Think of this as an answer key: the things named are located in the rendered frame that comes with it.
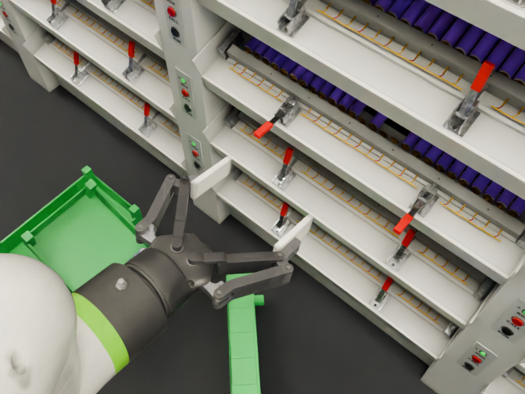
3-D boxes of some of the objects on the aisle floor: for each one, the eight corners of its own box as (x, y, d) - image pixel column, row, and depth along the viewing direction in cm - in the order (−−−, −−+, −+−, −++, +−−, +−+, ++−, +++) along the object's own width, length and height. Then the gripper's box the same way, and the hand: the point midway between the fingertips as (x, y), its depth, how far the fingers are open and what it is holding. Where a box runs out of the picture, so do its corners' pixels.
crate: (52, 307, 135) (41, 294, 128) (1, 257, 142) (-12, 242, 135) (145, 223, 147) (140, 208, 140) (94, 181, 154) (86, 164, 147)
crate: (176, 275, 139) (182, 270, 132) (114, 336, 131) (116, 334, 124) (91, 188, 140) (91, 177, 132) (23, 244, 131) (19, 236, 124)
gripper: (71, 247, 68) (197, 161, 81) (223, 386, 60) (338, 266, 72) (63, 207, 63) (200, 121, 75) (230, 353, 54) (354, 230, 66)
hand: (262, 196), depth 73 cm, fingers open, 13 cm apart
